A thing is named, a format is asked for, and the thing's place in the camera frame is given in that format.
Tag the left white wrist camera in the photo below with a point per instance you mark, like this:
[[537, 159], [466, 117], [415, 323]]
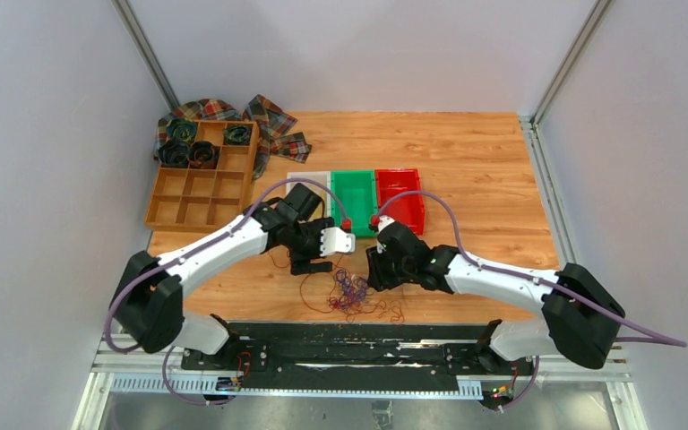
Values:
[[335, 240]]

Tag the wooden compartment tray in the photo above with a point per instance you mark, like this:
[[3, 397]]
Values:
[[203, 200]]

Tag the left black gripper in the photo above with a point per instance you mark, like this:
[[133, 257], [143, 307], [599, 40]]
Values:
[[303, 263]]

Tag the rolled dark tie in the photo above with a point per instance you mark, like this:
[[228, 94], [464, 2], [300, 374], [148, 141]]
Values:
[[182, 130], [203, 155], [174, 153], [237, 135]]

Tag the plaid cloth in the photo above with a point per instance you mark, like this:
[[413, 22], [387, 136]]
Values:
[[276, 136]]

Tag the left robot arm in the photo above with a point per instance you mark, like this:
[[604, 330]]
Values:
[[149, 300]]

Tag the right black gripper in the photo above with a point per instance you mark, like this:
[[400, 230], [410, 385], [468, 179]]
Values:
[[378, 278]]

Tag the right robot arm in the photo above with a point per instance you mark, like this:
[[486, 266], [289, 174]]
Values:
[[573, 315]]

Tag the green plastic bin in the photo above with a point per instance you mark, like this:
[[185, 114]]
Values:
[[356, 191]]

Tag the white plastic bin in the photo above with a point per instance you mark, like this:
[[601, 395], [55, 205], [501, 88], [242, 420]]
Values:
[[321, 177]]

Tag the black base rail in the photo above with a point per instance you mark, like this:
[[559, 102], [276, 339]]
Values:
[[376, 357]]

